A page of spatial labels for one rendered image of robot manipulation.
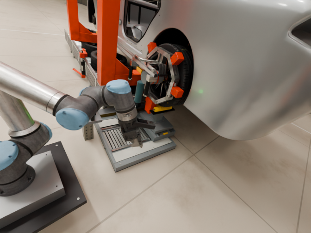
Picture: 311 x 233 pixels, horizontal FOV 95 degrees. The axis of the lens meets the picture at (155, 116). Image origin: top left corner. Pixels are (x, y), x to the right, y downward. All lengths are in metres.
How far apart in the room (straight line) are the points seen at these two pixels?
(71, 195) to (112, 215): 0.41
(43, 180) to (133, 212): 0.74
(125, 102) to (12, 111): 0.62
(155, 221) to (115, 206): 0.36
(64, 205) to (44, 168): 0.28
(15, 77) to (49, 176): 0.73
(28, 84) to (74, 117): 0.18
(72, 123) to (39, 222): 0.77
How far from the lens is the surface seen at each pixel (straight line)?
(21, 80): 0.64
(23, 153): 1.08
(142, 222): 1.48
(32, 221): 1.23
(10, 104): 1.02
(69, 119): 0.55
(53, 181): 1.18
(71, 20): 3.57
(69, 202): 1.21
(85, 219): 1.48
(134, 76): 1.96
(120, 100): 0.59
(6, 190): 1.19
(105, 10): 1.64
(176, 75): 1.35
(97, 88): 0.65
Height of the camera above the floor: 1.40
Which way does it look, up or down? 36 degrees down
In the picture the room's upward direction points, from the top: 17 degrees clockwise
